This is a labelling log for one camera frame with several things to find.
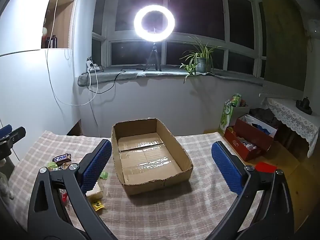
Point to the small dark chocolate bar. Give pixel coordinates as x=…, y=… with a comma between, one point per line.
x=61, y=158

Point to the red and white vase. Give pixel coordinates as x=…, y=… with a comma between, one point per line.
x=44, y=32

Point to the sliced bread packet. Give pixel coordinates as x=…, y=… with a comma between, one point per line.
x=96, y=192

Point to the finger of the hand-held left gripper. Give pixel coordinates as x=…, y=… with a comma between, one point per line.
x=13, y=136

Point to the green wrapped candy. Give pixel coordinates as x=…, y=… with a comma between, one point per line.
x=103, y=175

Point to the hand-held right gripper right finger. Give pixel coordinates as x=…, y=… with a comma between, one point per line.
x=226, y=166

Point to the dark bottle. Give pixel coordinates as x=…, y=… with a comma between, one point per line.
x=52, y=42

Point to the white lace cloth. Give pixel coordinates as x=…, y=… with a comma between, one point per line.
x=292, y=118

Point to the white cabinet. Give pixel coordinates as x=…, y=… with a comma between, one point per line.
x=25, y=85

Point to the dark clothing pile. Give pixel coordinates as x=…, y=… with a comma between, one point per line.
x=262, y=117

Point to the yellow candy packet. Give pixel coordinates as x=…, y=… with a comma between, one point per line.
x=98, y=205

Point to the potted spider plant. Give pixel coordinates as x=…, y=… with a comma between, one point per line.
x=202, y=61

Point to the white power strip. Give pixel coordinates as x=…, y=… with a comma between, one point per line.
x=91, y=65

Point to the green lid jelly cup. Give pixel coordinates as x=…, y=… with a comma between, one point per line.
x=52, y=165

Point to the checked tablecloth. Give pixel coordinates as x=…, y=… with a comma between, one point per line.
x=195, y=200

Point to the red storage box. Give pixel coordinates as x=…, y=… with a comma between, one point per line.
x=250, y=136

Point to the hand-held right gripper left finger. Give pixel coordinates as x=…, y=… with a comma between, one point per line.
x=96, y=165

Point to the wooden shelf niche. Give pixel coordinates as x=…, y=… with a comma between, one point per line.
x=62, y=20

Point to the green carton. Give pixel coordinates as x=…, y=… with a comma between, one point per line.
x=226, y=117

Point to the red envelope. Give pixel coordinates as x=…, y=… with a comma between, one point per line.
x=265, y=167

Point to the white window frame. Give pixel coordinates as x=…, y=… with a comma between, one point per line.
x=163, y=52

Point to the grey windowsill mat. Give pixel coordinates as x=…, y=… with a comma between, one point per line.
x=160, y=75

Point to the pale fuzzy cloth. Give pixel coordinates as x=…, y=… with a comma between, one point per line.
x=5, y=180

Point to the grey cardboard box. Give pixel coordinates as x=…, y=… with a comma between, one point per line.
x=242, y=111

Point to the dark teapot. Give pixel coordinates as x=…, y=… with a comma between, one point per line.
x=303, y=104

